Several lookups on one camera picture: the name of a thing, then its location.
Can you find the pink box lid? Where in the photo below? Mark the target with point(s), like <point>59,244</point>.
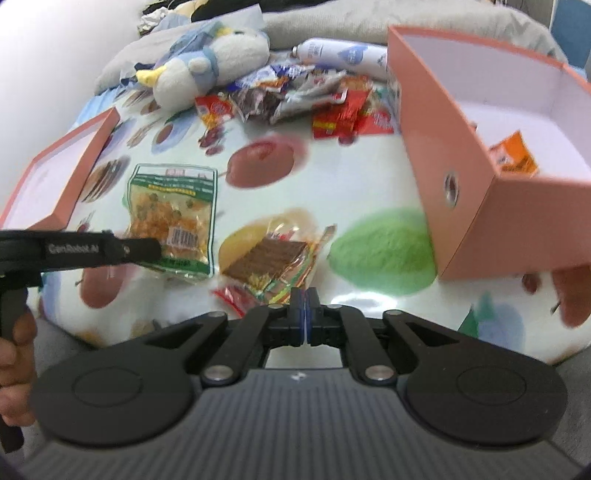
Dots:
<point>46,194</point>

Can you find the red snack packet left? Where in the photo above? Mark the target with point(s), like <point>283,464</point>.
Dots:
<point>214,110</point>

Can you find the grey blanket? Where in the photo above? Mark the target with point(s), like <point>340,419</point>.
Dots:
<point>357,21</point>

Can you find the green peas snack packet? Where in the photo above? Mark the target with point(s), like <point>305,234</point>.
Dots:
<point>173,216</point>

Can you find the orange snack packet in box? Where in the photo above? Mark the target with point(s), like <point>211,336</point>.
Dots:
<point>512,155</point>

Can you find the white blue plush toy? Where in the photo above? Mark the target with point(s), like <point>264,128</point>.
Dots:
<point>202,60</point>

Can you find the white spray bottle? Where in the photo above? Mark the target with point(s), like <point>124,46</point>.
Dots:
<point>357,57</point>

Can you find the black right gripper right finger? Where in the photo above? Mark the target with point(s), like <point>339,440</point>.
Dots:
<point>346,328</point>

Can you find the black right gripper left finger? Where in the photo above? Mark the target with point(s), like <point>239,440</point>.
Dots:
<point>261,330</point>

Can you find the fruit print mat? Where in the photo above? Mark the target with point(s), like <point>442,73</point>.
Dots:
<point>357,203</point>

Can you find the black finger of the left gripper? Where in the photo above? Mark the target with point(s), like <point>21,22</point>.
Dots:
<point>130,250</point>

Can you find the brown wafer snack packet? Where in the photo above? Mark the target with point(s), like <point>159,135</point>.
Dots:
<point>261,263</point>

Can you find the blue white snack bag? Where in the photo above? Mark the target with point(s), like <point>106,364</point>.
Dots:
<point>274,77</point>

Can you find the pink cardboard box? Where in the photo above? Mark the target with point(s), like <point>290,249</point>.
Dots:
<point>462,94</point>

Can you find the red snack packets pile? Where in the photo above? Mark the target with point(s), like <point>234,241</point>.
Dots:
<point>366,110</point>

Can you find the person's left hand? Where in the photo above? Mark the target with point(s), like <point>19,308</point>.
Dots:
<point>18,372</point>

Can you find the silver brown snack packet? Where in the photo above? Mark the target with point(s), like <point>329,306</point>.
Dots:
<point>312,91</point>

